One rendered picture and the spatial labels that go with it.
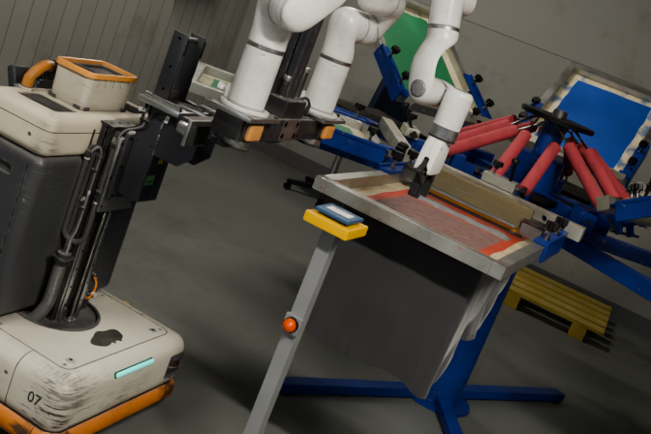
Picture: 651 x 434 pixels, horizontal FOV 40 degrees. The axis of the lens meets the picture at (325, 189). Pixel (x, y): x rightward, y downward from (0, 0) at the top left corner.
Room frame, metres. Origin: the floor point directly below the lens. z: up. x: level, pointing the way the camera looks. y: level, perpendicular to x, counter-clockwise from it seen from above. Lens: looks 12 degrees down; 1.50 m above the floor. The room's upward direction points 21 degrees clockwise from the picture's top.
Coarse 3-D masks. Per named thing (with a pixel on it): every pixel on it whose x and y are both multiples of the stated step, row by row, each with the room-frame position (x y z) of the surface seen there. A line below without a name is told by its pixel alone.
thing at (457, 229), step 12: (468, 216) 2.87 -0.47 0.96; (432, 228) 2.50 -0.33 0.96; (444, 228) 2.56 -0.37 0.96; (456, 228) 2.62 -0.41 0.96; (468, 228) 2.69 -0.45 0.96; (468, 240) 2.52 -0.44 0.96; (480, 240) 2.58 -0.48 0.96; (492, 240) 2.64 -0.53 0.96; (504, 240) 2.71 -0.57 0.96; (516, 240) 2.78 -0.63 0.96; (492, 252) 2.49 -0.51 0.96
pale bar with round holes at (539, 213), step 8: (408, 160) 3.20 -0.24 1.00; (416, 160) 3.19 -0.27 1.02; (448, 168) 3.15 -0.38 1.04; (464, 176) 3.12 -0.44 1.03; (472, 176) 3.15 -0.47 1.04; (480, 184) 3.10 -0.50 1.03; (488, 184) 3.11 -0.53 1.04; (496, 192) 3.08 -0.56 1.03; (504, 192) 3.08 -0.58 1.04; (512, 200) 3.05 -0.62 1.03; (520, 200) 3.05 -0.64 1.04; (536, 208) 3.02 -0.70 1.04; (536, 216) 3.02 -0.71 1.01; (552, 216) 3.00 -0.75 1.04; (560, 216) 3.02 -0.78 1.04; (568, 224) 2.98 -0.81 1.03; (576, 224) 3.00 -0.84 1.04; (568, 232) 2.97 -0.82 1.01; (576, 232) 2.96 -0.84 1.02; (576, 240) 2.96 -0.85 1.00
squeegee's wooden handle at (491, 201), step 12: (444, 180) 2.92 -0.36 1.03; (456, 180) 2.91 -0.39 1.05; (468, 180) 2.90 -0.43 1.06; (456, 192) 2.90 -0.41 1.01; (468, 192) 2.89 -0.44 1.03; (480, 192) 2.87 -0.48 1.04; (492, 192) 2.86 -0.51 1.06; (480, 204) 2.87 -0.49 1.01; (492, 204) 2.85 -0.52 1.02; (504, 204) 2.84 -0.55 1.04; (516, 204) 2.83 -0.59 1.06; (504, 216) 2.83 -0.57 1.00; (516, 216) 2.82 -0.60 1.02; (528, 216) 2.81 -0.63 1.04; (516, 228) 2.82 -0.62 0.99
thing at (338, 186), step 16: (320, 176) 2.43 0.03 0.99; (336, 176) 2.52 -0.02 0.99; (352, 176) 2.60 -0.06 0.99; (368, 176) 2.70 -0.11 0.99; (384, 176) 2.83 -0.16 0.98; (336, 192) 2.41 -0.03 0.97; (352, 192) 2.40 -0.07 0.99; (368, 208) 2.37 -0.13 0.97; (384, 208) 2.35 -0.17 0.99; (400, 224) 2.33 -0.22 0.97; (416, 224) 2.32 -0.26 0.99; (432, 240) 2.29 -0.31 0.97; (448, 240) 2.28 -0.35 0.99; (464, 256) 2.26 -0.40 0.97; (480, 256) 2.24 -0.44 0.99; (512, 256) 2.38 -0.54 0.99; (528, 256) 2.46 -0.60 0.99; (496, 272) 2.22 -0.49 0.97; (512, 272) 2.34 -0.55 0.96
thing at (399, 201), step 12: (384, 192) 2.73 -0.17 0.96; (396, 192) 2.81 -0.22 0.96; (384, 204) 2.56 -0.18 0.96; (396, 204) 2.62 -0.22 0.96; (408, 204) 2.69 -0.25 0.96; (420, 204) 2.76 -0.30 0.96; (444, 204) 2.90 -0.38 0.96; (408, 216) 2.53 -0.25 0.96; (420, 216) 2.59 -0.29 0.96; (432, 216) 2.65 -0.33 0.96; (444, 216) 2.72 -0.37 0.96
